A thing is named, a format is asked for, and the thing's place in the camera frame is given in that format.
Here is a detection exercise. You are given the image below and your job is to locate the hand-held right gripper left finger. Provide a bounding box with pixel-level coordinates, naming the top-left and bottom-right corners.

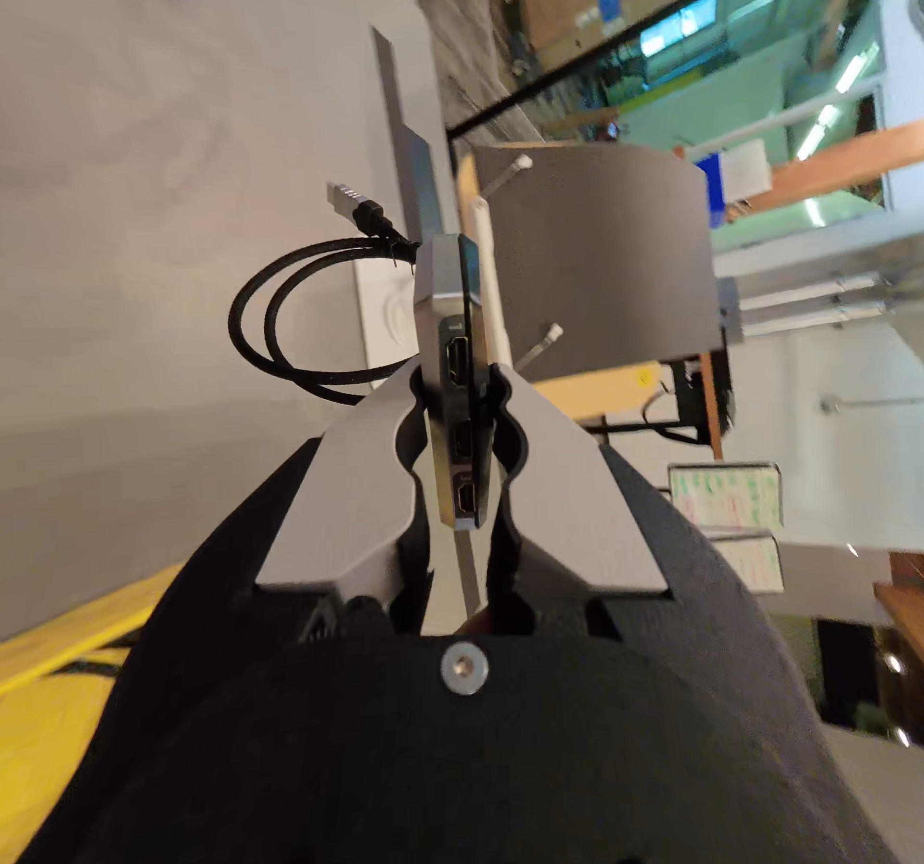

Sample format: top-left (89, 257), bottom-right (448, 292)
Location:
top-left (257, 371), bottom-right (434, 623)

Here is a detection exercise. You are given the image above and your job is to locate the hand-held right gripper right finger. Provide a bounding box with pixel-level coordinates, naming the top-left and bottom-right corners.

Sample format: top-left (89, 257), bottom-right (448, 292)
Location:
top-left (491, 368), bottom-right (668, 624)

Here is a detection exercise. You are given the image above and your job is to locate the black cable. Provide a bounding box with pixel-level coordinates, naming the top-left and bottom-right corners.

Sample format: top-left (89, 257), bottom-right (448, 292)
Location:
top-left (227, 182), bottom-right (424, 407)

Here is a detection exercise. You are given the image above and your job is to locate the yellow plastic bin stack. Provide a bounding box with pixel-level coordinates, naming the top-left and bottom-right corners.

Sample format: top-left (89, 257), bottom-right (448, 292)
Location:
top-left (0, 561), bottom-right (184, 864)

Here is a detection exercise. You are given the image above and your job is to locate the whiteboard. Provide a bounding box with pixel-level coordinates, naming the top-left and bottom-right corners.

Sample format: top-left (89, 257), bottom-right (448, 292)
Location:
top-left (714, 531), bottom-right (789, 595)
top-left (667, 462), bottom-right (785, 534)

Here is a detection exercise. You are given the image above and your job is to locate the black tilted board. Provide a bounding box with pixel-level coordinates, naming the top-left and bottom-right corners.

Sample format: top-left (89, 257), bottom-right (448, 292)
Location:
top-left (474, 143), bottom-right (721, 383)

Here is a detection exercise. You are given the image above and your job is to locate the blue storage crate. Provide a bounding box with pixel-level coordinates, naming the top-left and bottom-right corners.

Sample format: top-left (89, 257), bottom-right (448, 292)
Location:
top-left (693, 153), bottom-right (732, 229)

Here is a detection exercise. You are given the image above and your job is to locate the wooden beam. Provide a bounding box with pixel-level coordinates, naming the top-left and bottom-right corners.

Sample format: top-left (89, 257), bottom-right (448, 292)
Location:
top-left (748, 126), bottom-right (924, 211)

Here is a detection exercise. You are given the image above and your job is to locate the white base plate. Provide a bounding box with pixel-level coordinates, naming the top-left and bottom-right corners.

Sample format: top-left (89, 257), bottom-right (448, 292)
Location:
top-left (353, 251), bottom-right (428, 377)

